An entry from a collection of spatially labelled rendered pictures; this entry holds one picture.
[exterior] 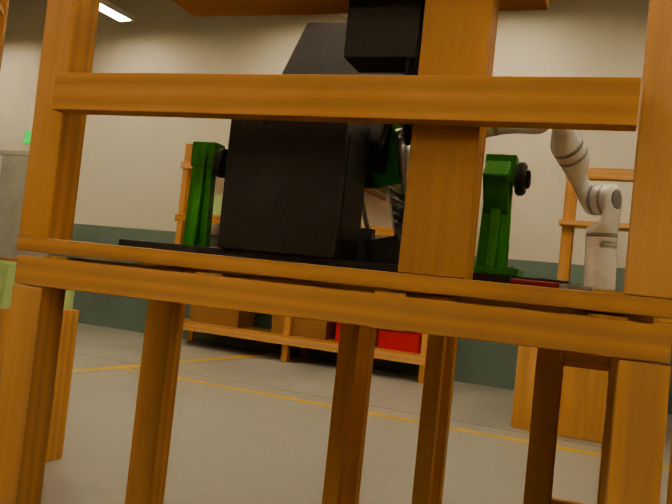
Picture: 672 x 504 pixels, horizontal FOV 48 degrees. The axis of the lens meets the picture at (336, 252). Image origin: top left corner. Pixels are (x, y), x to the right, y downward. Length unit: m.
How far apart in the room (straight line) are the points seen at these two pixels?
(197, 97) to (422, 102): 0.51
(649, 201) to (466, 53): 0.46
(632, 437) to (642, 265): 0.31
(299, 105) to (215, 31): 7.92
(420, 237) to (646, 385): 0.50
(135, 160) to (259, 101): 8.15
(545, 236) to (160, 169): 4.67
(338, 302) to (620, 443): 0.60
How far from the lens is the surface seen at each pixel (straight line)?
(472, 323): 1.51
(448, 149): 1.55
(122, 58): 10.28
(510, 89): 1.51
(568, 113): 1.49
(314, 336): 7.65
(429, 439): 2.33
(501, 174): 1.66
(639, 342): 1.50
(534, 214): 7.54
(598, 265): 2.37
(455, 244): 1.52
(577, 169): 2.30
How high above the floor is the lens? 0.85
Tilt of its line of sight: 2 degrees up
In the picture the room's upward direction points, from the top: 6 degrees clockwise
